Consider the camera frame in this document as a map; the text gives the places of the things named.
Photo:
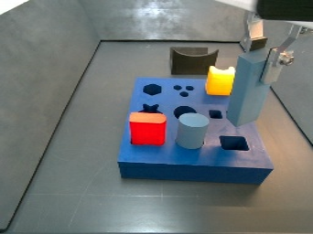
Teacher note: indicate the blue shape sorter board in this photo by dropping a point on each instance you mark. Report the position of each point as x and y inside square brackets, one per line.
[232, 156]

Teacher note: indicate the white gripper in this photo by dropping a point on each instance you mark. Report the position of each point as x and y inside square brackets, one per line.
[294, 11]

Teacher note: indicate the black curved fixture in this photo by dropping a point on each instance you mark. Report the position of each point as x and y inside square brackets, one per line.
[192, 61]

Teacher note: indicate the yellow arch block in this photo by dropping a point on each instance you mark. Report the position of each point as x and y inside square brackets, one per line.
[220, 81]

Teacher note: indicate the light blue rectangular block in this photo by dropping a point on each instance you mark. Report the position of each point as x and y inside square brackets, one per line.
[249, 90]

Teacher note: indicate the light blue cylinder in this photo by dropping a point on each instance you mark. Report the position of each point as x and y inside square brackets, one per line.
[192, 130]

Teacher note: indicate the red rounded block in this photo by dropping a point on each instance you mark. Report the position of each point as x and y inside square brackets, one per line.
[148, 128]

